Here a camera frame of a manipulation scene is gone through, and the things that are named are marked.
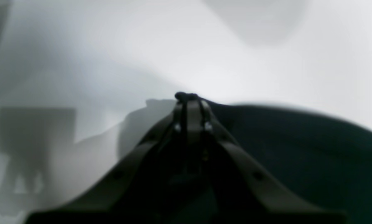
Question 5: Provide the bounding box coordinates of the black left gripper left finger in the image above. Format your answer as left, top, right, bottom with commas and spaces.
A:
26, 100, 184, 224

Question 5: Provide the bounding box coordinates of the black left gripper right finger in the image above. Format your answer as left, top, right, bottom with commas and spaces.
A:
200, 100, 347, 224

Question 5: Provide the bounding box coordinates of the dark printed T-shirt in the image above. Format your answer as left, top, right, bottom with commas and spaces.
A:
174, 92, 372, 224

